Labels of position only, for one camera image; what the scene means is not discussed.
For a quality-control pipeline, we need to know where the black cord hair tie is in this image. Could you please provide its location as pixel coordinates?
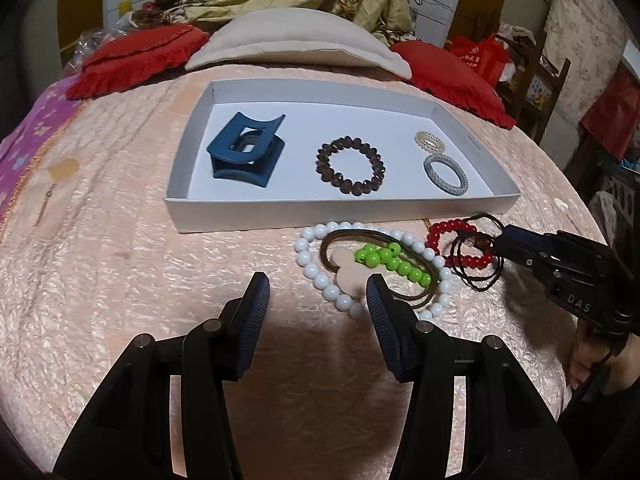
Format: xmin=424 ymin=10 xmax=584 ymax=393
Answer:
xmin=448 ymin=211 xmax=508 ymax=292

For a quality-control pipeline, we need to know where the red bead bracelet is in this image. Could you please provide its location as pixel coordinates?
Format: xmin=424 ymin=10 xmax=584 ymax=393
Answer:
xmin=425 ymin=218 xmax=497 ymax=271

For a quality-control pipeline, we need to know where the silver braided bangle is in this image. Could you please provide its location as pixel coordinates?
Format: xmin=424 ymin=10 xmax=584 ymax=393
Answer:
xmin=423 ymin=153 xmax=469 ymax=196

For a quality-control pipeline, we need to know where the brown cord mouse pendant necklace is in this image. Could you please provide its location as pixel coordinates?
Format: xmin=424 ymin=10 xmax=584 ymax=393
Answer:
xmin=318 ymin=227 xmax=437 ymax=311

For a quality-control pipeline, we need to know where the clear spiral hair tie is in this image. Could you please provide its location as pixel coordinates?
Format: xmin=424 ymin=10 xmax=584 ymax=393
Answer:
xmin=412 ymin=129 xmax=447 ymax=155

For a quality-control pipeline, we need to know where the green bead bracelet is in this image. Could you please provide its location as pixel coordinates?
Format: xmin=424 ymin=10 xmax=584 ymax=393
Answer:
xmin=354 ymin=242 xmax=433 ymax=290

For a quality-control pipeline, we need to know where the dark brown bead bracelet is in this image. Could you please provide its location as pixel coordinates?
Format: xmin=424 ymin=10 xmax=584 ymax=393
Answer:
xmin=314 ymin=134 xmax=388 ymax=198

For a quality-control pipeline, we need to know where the white bead bracelet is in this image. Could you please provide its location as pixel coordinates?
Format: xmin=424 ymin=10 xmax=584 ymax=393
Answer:
xmin=293 ymin=220 xmax=455 ymax=322

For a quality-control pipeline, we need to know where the dark blue hair claw clip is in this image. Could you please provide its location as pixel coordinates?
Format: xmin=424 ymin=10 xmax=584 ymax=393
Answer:
xmin=206 ymin=112 xmax=285 ymax=188

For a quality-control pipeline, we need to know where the person's right hand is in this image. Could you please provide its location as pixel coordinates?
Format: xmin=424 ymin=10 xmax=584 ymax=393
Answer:
xmin=566 ymin=320 xmax=640 ymax=396

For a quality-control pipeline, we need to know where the white shell scrap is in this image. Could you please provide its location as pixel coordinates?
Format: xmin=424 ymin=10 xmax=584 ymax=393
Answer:
xmin=553 ymin=197 xmax=570 ymax=212

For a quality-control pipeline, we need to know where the dark wooden chair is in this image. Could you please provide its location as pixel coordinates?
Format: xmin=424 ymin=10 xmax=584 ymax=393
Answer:
xmin=496 ymin=30 xmax=570 ymax=145

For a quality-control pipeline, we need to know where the pink quilted bedspread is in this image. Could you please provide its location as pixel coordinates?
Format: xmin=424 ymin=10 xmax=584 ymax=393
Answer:
xmin=0 ymin=62 xmax=609 ymax=476

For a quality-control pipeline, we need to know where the red shopping bag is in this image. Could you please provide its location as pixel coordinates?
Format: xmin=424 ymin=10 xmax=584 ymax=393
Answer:
xmin=447 ymin=34 xmax=510 ymax=88

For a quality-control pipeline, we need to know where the right red ruffled cushion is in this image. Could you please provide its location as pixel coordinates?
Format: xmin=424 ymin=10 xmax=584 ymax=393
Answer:
xmin=390 ymin=40 xmax=515 ymax=130

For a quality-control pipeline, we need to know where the red ruffled cushion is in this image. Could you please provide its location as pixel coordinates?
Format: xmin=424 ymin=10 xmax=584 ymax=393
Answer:
xmin=65 ymin=24 xmax=209 ymax=100
xmin=390 ymin=40 xmax=515 ymax=130

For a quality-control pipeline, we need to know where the quilt zipper pull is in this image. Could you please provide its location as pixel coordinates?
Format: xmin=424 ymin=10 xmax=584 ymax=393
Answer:
xmin=34 ymin=182 xmax=56 ymax=226

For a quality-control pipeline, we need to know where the purple floral sheet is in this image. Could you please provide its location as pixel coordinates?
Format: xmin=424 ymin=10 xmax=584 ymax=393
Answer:
xmin=0 ymin=75 xmax=82 ymax=219

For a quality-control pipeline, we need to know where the white shallow cardboard tray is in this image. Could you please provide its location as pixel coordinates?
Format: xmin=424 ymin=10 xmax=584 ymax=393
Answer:
xmin=162 ymin=78 xmax=522 ymax=234

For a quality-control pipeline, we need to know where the beige pillow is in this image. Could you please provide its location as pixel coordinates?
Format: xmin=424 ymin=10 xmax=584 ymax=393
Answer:
xmin=186 ymin=8 xmax=412 ymax=79

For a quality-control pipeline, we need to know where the left red ruffled cushion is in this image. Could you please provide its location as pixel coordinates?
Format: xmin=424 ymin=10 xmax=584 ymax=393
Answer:
xmin=65 ymin=24 xmax=209 ymax=100

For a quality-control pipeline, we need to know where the crinkled clear plastic bag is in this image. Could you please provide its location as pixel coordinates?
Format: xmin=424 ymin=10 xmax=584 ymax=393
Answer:
xmin=61 ymin=28 xmax=126 ymax=77

